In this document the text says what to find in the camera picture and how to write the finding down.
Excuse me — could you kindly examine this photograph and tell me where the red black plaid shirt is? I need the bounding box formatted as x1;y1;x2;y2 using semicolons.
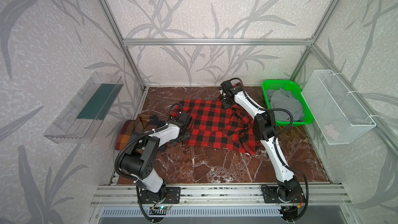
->
178;97;262;155

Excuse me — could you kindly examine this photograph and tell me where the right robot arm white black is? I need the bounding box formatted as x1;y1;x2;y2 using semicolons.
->
220;78;308;203

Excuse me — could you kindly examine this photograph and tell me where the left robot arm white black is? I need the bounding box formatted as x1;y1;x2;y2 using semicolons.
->
114;113;192;195

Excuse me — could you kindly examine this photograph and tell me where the folded multicolour plaid shirt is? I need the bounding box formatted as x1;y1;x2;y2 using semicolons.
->
115;114;166;151

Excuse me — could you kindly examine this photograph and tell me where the grey shirt in basket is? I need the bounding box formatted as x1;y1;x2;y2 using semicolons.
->
266;89;304;121

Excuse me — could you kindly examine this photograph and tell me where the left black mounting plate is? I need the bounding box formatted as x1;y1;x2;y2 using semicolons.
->
138;186;181;204

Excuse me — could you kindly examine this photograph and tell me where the black mounting plate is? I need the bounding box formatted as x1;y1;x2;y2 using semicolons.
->
260;185;306;205
138;186;181;204

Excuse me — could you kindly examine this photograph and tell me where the green plastic basket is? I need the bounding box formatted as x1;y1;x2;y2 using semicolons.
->
262;80;314;127

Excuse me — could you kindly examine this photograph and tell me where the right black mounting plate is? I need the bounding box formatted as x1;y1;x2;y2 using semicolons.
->
260;185;306;205

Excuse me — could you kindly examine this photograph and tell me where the right black corrugated cable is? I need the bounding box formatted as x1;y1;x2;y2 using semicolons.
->
229;77;309;222

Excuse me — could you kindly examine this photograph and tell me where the black corrugated cable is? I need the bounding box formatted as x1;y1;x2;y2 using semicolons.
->
113;102;184;181
229;77;309;222

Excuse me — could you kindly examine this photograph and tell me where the left black corrugated cable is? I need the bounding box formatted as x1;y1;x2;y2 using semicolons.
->
113;102;184;181

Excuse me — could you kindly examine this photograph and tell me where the aluminium frame crossbar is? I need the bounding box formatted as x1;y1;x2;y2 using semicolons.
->
122;38;312;46

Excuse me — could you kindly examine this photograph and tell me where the clear plastic wall tray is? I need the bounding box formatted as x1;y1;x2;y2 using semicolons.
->
44;72;124;144

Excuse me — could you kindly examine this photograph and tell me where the white wire mesh basket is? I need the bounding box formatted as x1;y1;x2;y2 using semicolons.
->
302;69;376;145

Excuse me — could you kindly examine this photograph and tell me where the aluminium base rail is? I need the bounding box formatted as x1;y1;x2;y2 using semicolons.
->
90;184;352;207

